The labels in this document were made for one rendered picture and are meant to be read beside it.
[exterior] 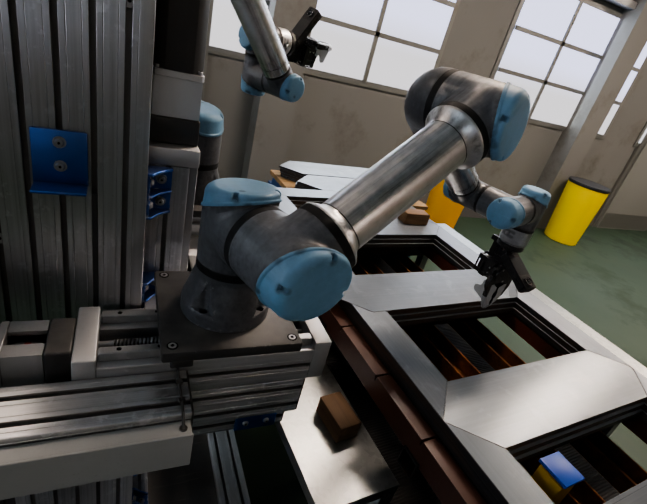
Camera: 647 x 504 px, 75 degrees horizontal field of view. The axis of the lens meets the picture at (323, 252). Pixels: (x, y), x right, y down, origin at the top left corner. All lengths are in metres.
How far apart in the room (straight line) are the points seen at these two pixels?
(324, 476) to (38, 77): 0.88
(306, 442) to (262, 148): 2.83
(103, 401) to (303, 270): 0.37
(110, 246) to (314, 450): 0.61
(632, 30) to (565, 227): 2.06
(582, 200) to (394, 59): 2.73
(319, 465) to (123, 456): 0.47
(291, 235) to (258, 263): 0.06
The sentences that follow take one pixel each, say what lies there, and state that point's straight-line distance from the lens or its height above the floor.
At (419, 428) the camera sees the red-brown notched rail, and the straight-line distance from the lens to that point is 0.98.
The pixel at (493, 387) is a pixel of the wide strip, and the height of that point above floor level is 0.87.
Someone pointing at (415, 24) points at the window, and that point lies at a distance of 4.11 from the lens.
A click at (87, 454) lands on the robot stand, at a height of 0.94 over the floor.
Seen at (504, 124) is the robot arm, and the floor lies 1.44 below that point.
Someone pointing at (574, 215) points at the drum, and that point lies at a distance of 5.58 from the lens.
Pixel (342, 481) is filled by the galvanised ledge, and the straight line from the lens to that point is 1.02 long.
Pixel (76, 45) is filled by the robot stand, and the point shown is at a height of 1.40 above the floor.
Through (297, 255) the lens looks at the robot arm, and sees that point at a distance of 0.52.
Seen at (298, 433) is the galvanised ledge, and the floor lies 0.68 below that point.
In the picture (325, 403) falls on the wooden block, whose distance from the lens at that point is 1.07.
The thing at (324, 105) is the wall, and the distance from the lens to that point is 3.86.
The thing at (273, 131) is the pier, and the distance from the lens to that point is 3.56.
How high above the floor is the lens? 1.50
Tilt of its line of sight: 27 degrees down
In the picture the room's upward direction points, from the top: 15 degrees clockwise
